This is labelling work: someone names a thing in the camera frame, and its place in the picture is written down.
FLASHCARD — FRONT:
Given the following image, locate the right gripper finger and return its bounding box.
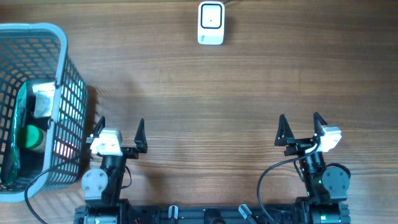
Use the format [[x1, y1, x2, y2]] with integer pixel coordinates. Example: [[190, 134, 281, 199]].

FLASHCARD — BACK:
[[313, 112, 328, 136], [274, 114, 295, 146]]

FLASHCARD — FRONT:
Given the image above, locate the green lid jar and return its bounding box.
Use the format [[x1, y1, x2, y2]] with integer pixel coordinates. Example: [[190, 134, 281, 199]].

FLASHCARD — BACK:
[[17, 124, 47, 153]]

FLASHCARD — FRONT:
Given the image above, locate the green 3M gloves package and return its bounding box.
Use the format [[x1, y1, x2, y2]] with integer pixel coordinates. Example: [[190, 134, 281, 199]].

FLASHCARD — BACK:
[[6, 83, 27, 186]]

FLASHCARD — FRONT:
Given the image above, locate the white wipes packet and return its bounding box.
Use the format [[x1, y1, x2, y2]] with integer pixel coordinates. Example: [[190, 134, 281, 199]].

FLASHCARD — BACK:
[[32, 82, 55, 118]]

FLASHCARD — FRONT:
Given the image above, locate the white barcode scanner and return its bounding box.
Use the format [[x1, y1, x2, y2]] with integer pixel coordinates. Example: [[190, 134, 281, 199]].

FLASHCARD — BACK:
[[197, 1, 225, 45]]

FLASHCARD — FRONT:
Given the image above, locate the grey plastic mesh basket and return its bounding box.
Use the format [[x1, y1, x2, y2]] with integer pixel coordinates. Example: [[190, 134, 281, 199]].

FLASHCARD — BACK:
[[1, 23, 88, 202]]

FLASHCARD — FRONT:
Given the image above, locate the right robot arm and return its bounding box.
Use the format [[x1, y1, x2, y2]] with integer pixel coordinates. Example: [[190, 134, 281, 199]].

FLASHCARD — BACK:
[[274, 112, 351, 224]]

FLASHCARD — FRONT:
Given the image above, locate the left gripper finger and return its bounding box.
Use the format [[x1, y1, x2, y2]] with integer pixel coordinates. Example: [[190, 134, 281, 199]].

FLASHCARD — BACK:
[[90, 116, 106, 138], [134, 118, 146, 148]]

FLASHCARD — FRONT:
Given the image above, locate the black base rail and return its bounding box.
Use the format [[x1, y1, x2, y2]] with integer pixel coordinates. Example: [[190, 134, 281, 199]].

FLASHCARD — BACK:
[[73, 203, 351, 224]]

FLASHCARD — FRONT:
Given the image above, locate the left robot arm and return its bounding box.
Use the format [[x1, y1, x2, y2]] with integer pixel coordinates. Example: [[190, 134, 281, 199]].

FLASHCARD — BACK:
[[73, 117, 148, 224]]

